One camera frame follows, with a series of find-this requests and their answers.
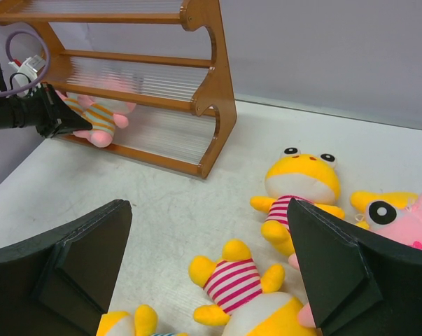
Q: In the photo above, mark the yellow plush red stripes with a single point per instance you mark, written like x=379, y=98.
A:
x=243, y=300
x=300, y=176

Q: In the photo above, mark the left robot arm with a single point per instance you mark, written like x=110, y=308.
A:
x=43, y=109

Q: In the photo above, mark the yellow plush red stripes middle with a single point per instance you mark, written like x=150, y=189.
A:
x=243, y=300

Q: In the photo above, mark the wooden three-tier shelf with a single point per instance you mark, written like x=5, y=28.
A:
x=200, y=87

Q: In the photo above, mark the pink plush face-down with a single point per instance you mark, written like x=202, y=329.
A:
x=104, y=115

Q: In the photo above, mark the yellow plush blue stripes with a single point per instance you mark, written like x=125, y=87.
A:
x=142, y=322

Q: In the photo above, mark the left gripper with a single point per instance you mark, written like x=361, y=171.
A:
x=45, y=110

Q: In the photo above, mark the yellow plush red stripes top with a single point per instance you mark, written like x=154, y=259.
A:
x=300, y=176

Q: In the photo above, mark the pink plush orange stripes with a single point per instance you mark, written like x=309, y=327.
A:
x=305, y=316
x=71, y=101

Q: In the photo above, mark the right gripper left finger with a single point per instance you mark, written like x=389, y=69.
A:
x=61, y=282

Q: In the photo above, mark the pink plush blue stripes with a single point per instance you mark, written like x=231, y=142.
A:
x=396, y=216

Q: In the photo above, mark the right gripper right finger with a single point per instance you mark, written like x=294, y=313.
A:
x=357, y=282

